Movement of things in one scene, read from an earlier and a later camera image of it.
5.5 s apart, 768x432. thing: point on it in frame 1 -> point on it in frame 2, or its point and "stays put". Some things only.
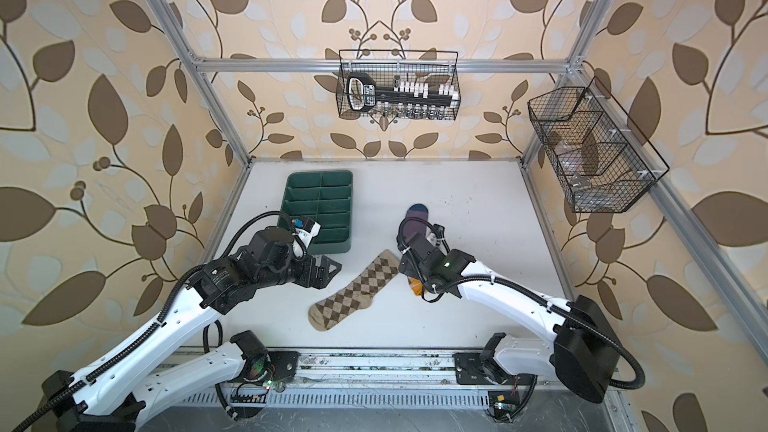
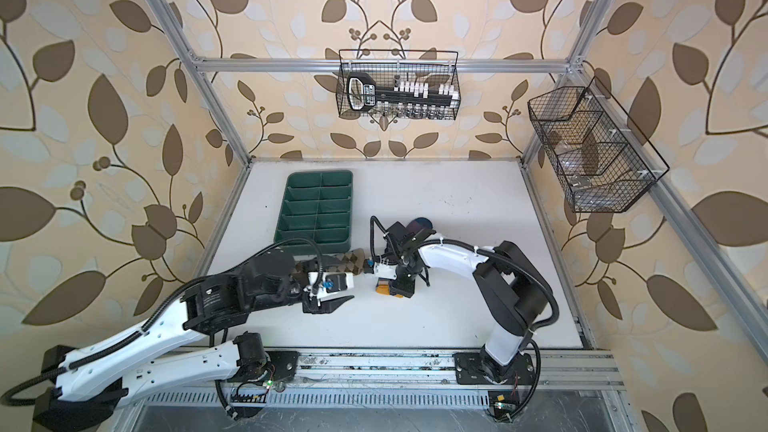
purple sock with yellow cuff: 415,224 -> 419,224
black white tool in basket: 363,93 stays put
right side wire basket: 602,158 stays put
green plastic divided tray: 325,197 stays put
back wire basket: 391,67 stays put
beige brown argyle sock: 357,295 -> 351,262
